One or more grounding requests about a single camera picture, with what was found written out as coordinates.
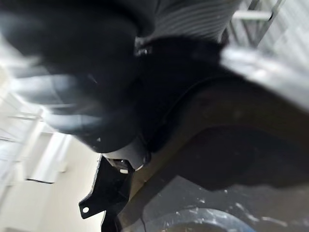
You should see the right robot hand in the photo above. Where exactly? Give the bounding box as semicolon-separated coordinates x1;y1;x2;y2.
0;0;242;171

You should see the brown cardboard box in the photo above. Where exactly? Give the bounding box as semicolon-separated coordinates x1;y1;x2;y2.
120;74;309;232

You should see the white metal frame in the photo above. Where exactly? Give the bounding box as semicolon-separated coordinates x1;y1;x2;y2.
229;0;309;49

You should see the black plastic housing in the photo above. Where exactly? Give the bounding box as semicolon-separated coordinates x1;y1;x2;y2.
78;154;136;232

